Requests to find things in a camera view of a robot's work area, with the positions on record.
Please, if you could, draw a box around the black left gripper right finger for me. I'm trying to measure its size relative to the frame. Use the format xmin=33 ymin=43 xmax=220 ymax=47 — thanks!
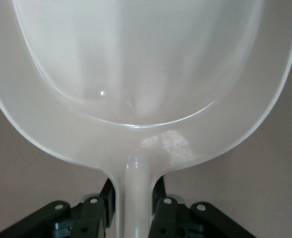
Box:
xmin=147 ymin=176 xmax=257 ymax=238

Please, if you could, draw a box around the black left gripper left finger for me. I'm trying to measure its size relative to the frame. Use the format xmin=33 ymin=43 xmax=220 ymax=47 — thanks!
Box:
xmin=0 ymin=178 xmax=116 ymax=238

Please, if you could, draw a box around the beige plastic dustpan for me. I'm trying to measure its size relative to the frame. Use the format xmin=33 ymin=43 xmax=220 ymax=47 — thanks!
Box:
xmin=0 ymin=0 xmax=292 ymax=238

